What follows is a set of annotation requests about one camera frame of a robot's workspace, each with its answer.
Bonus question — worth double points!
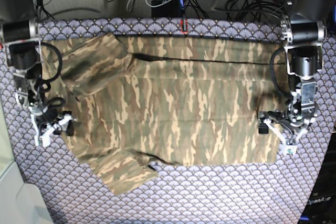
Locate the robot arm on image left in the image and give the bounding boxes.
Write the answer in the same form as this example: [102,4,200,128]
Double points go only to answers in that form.
[1,0,74,146]

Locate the camouflage T-shirt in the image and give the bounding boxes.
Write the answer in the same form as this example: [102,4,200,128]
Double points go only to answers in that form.
[49,34,284,195]

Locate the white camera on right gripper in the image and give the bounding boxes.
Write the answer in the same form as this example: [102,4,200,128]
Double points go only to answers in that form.
[34,129,53,147]

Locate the purple fan-pattern tablecloth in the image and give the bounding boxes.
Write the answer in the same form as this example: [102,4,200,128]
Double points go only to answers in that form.
[0,17,336,224]

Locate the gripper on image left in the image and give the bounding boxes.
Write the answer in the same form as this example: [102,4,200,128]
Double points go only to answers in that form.
[29,105,75,136]

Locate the white plastic bin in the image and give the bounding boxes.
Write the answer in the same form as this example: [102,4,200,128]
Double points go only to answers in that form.
[1,109,53,223]

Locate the black OpenArm case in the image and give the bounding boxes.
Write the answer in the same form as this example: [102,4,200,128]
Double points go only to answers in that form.
[298,133,335,223]

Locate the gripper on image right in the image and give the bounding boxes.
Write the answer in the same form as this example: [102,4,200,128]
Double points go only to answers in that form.
[258,111,317,145]

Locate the black box under table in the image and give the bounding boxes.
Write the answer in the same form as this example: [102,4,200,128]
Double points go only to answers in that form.
[151,0,181,18]

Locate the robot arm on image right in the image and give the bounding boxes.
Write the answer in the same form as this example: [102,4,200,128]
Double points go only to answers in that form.
[258,0,335,147]

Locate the red and black clamp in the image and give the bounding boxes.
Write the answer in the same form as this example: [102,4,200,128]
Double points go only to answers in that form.
[180,19,188,35]

